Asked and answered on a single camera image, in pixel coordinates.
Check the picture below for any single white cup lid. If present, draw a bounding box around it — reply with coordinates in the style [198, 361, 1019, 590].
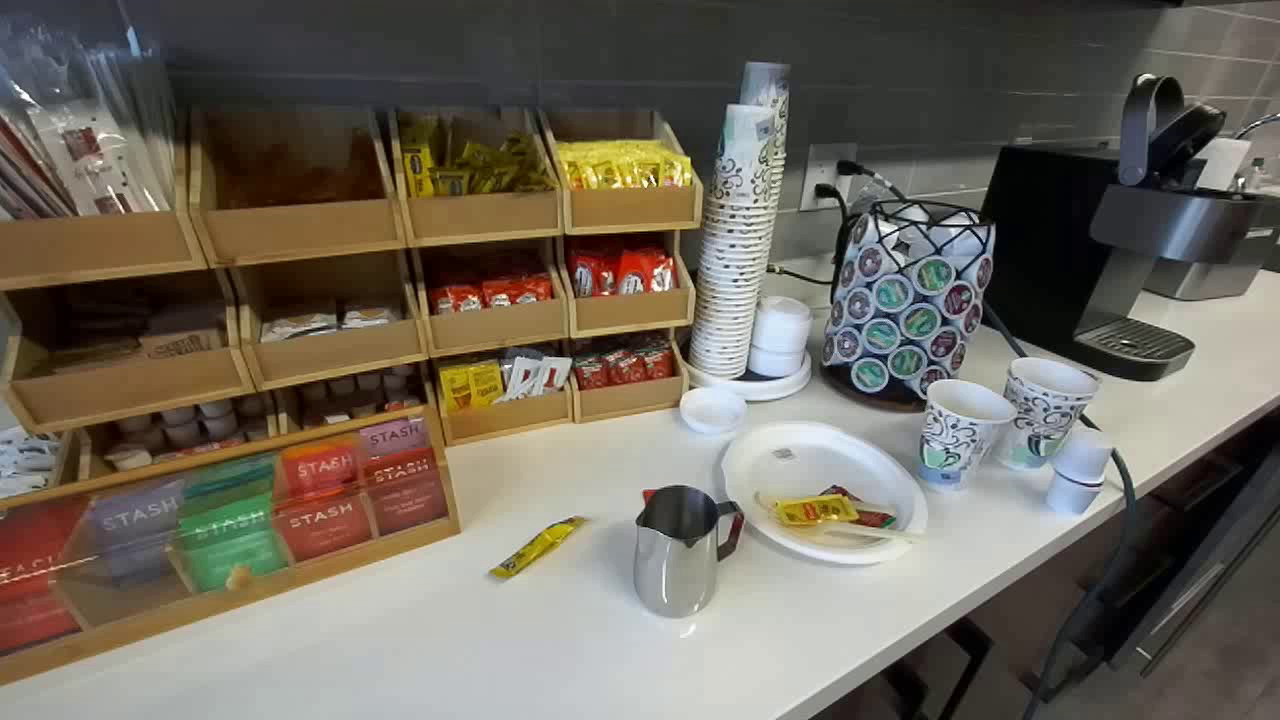
[675, 385, 753, 440]

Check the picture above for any pile of red sachets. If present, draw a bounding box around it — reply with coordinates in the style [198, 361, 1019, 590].
[565, 239, 682, 301]

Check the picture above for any white plate under lids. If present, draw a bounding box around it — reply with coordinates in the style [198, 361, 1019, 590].
[686, 353, 815, 409]

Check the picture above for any stack of white cup lids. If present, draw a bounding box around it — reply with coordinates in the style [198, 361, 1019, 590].
[747, 291, 815, 380]

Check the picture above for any white paper plate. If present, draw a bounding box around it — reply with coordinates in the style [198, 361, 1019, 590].
[715, 421, 931, 569]

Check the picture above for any pile of bright yellow sachets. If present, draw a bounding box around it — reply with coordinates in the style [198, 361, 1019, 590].
[557, 138, 696, 191]

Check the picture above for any yellow condiment sachet on plate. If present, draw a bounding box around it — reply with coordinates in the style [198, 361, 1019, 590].
[769, 494, 865, 534]

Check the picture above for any printed cup with wide rim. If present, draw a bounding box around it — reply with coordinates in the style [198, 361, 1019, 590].
[916, 376, 1019, 488]

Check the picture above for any printed cup with patterned rim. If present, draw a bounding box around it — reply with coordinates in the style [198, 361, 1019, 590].
[1001, 353, 1104, 474]

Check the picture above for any small white cup stack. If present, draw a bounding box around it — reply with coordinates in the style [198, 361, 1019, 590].
[1044, 434, 1116, 522]

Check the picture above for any tall stack of paper cups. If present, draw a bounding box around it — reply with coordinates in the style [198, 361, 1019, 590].
[687, 58, 793, 385]

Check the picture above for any stainless steel milk pitcher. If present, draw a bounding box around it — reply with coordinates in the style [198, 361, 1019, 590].
[631, 480, 747, 620]

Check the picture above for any long yellow sachet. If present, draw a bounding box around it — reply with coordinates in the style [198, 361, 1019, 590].
[483, 511, 594, 583]

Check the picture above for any coffee pod carousel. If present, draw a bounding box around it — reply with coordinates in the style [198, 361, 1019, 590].
[822, 196, 1001, 412]

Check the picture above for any red ketchup sachet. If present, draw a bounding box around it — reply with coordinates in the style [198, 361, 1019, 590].
[830, 486, 905, 534]

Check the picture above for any wooden condiment organizer rack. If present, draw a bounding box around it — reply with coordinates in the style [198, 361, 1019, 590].
[0, 105, 709, 494]

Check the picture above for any black pod coffee machine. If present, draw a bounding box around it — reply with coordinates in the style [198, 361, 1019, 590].
[981, 69, 1266, 385]

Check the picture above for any wooden tea bag display box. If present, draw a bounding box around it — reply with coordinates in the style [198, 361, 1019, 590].
[0, 412, 466, 689]

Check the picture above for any dark office chair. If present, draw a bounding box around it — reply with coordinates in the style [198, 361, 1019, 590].
[1019, 437, 1280, 720]

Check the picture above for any silver appliance behind coffee machine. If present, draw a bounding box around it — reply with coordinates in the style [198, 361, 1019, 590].
[1146, 113, 1280, 304]

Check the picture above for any clear plastic bag of packets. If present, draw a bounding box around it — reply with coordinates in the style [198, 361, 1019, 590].
[0, 0, 179, 224]

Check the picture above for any white wall power outlet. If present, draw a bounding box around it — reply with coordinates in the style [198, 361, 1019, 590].
[797, 140, 860, 214]

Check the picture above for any black power cable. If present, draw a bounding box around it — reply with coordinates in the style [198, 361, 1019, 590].
[764, 158, 924, 291]

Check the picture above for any black stool frame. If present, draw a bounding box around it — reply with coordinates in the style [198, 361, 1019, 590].
[877, 618, 995, 720]

